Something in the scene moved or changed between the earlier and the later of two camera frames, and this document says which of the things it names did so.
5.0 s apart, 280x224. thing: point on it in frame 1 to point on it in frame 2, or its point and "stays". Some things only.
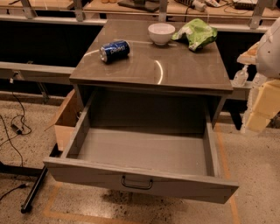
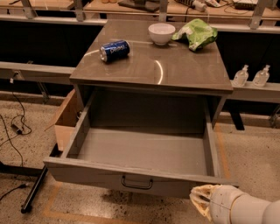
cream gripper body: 269,59 to 220,203
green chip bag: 198,32 stays
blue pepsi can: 114,51 stays
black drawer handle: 136,186 stays
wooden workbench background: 244,14 stays
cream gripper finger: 249,56 to 200,196
